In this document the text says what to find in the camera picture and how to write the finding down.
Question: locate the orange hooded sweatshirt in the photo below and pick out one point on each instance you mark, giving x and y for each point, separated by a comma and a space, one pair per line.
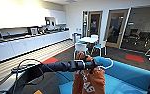
89, 81

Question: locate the white chair blue seat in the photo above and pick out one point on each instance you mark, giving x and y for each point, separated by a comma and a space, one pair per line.
100, 48

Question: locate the white square dining table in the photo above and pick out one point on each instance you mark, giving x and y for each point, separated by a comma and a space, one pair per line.
88, 39

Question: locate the blue lidded waste bin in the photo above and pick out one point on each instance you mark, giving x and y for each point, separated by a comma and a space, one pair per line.
76, 36

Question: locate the blue sofa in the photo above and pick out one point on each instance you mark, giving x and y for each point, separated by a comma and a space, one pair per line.
131, 78

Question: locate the narrow wooden glass door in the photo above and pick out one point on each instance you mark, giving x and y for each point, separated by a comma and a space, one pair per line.
94, 23

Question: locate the wide wooden glass door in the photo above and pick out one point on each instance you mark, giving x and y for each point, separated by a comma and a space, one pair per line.
116, 28

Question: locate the black lounge chair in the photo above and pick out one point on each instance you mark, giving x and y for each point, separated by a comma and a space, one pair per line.
147, 36

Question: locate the black coffee machine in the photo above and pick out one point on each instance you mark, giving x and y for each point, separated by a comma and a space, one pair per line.
33, 31

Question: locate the white lower kitchen cabinets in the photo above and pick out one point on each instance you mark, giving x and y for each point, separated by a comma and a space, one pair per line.
24, 45

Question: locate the white kitchen cabinets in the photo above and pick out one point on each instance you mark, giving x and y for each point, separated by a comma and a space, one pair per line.
24, 45
24, 16

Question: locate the white upper kitchen cabinets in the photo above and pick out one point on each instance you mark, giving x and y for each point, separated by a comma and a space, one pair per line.
24, 16

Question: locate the white open wall shelf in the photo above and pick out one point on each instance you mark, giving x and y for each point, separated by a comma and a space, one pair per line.
50, 21

